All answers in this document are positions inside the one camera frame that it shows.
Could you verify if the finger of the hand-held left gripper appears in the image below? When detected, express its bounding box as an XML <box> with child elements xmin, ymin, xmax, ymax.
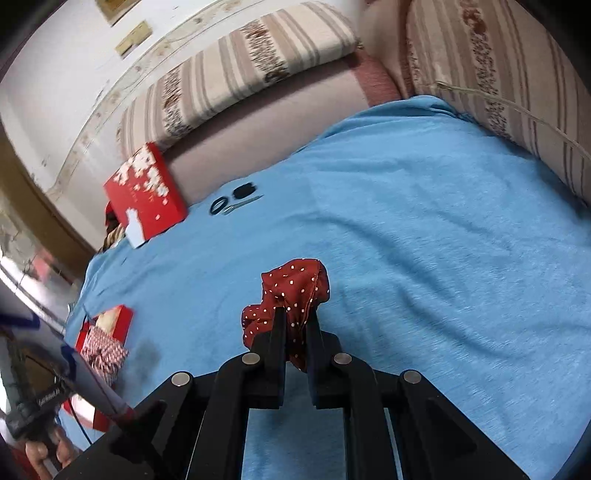
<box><xmin>65</xmin><ymin>347</ymin><xmax>139</xmax><ymax>426</ymax></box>

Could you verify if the red polka-dot scrunchie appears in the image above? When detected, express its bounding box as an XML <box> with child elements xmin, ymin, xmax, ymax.
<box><xmin>241</xmin><ymin>258</ymin><xmax>331</xmax><ymax>371</ymax></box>

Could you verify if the pink plaid scrunchie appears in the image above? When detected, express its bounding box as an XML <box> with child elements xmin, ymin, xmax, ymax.
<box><xmin>81</xmin><ymin>325</ymin><xmax>131</xmax><ymax>386</ymax></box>

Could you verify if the patterned brown scarf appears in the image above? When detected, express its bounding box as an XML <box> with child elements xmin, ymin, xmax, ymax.
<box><xmin>98</xmin><ymin>220</ymin><xmax>129</xmax><ymax>253</ymax></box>

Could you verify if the black cable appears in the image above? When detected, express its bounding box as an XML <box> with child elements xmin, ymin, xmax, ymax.
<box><xmin>68</xmin><ymin>399</ymin><xmax>96</xmax><ymax>455</ymax></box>

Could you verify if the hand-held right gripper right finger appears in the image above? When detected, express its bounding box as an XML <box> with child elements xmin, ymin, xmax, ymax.
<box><xmin>306</xmin><ymin>313</ymin><xmax>532</xmax><ymax>480</ymax></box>

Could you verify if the blue blanket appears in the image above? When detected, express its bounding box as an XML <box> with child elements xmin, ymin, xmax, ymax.
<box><xmin>65</xmin><ymin>95</ymin><xmax>591</xmax><ymax>480</ymax></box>

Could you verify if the dark wooden door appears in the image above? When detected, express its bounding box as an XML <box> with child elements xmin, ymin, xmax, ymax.
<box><xmin>0</xmin><ymin>120</ymin><xmax>109</xmax><ymax>324</ymax></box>

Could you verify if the person's left hand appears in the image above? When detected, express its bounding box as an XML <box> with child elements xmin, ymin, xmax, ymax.
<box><xmin>24</xmin><ymin>425</ymin><xmax>83</xmax><ymax>480</ymax></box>

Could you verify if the framed wall picture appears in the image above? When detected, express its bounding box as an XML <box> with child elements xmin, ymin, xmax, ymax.
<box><xmin>93</xmin><ymin>0</ymin><xmax>140</xmax><ymax>25</ymax></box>

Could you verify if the beige wall switch plate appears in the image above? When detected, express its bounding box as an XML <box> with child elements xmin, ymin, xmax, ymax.
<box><xmin>115</xmin><ymin>20</ymin><xmax>153</xmax><ymax>59</ymax></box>

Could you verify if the slim metal hair pin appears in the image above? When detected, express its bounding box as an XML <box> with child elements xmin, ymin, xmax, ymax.
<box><xmin>223</xmin><ymin>194</ymin><xmax>265</xmax><ymax>216</ymax></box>

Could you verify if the red floral box lid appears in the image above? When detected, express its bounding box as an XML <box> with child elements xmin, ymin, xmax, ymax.
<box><xmin>103</xmin><ymin>142</ymin><xmax>188</xmax><ymax>250</ymax></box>

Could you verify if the white cord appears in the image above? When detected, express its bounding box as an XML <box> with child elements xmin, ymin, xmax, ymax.
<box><xmin>434</xmin><ymin>80</ymin><xmax>591</xmax><ymax>160</ymax></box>

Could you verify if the large striped floral cushion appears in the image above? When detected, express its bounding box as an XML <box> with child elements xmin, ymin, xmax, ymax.
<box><xmin>401</xmin><ymin>0</ymin><xmax>591</xmax><ymax>206</ymax></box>

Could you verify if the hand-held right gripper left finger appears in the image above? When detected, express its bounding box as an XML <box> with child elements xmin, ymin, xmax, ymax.
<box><xmin>55</xmin><ymin>306</ymin><xmax>286</xmax><ymax>480</ymax></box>

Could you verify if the red box base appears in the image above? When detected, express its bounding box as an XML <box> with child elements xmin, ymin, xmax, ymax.
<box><xmin>62</xmin><ymin>305</ymin><xmax>136</xmax><ymax>432</ymax></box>

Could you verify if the pink sofa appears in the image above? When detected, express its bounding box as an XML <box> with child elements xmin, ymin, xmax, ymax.
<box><xmin>161</xmin><ymin>46</ymin><xmax>404</xmax><ymax>206</ymax></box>

